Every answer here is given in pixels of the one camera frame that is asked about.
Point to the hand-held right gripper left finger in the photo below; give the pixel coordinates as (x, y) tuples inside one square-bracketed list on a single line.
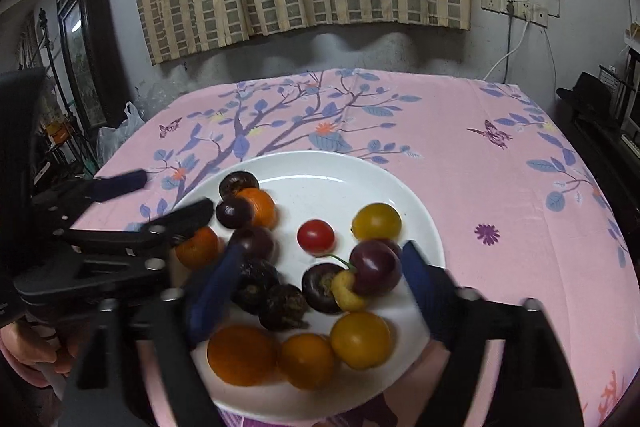
[(215, 289)]

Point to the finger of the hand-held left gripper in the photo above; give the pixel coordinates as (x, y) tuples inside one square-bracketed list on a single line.
[(172, 223), (120, 185)]

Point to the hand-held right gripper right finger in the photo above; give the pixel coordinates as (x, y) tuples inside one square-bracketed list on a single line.
[(425, 287)]

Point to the wrinkled dark passion fruit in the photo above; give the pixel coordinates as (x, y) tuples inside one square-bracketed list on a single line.
[(283, 308), (255, 279)]

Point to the large dark purple plum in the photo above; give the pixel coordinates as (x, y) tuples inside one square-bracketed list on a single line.
[(375, 274)]

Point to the large orange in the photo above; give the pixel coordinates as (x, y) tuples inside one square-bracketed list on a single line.
[(242, 355)]

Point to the small yellow green fruit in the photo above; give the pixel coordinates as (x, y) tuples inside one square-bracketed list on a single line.
[(348, 293)]

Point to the dark brown round fruit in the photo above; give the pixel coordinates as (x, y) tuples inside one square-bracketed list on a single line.
[(239, 184), (320, 291)]

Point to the green yellow citrus fruit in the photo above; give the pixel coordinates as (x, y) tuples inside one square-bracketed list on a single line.
[(376, 222)]

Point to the yellow orange citrus fruit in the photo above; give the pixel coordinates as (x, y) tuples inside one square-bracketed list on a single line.
[(360, 339)]

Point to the red cherry tomato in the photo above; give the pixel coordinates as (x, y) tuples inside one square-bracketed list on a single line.
[(315, 236)]

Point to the small orange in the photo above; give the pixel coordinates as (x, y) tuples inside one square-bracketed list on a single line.
[(197, 249), (306, 361), (260, 208)]

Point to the white oval plate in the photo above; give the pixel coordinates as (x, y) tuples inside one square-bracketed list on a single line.
[(310, 177)]

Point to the person's left hand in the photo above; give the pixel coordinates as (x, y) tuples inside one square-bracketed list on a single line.
[(30, 349)]

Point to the white plastic bag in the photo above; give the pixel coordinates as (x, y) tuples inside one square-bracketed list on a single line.
[(112, 139)]

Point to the pink printed blanket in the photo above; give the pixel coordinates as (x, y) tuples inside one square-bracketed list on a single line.
[(450, 187)]

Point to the black framed picture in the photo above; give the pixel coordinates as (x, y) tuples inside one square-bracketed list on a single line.
[(85, 42)]

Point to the black hat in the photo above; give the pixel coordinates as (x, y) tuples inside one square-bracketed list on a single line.
[(590, 99)]

